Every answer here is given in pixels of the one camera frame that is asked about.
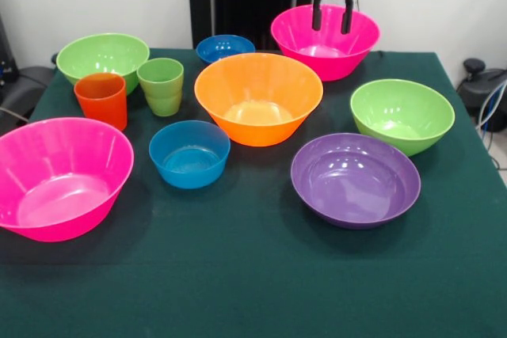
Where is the translucent blue bowl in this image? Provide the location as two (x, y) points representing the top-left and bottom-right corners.
(148, 120), (231, 190)

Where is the orange-red plastic cup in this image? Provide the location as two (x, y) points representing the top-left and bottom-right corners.
(73, 72), (128, 132)

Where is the dark blue bowl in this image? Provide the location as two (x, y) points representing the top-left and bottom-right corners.
(196, 34), (257, 65)

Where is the pink plastic bowl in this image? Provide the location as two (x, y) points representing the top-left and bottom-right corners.
(0, 116), (135, 243)
(270, 4), (382, 82)

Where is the green plastic cup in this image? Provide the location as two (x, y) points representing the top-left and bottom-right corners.
(136, 57), (185, 118)

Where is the dark green tablecloth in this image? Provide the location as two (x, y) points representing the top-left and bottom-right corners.
(0, 47), (507, 338)

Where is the grey cable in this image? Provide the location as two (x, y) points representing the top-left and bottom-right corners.
(0, 106), (31, 123)

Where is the purple plastic bowl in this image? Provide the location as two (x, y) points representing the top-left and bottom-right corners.
(290, 132), (421, 230)

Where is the green plastic bowl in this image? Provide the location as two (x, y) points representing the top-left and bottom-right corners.
(349, 78), (456, 158)
(55, 32), (151, 96)

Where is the orange plastic bowl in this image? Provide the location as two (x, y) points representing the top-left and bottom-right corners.
(193, 52), (324, 147)

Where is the black equipment box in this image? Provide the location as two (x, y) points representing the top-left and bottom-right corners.
(0, 13), (19, 93)

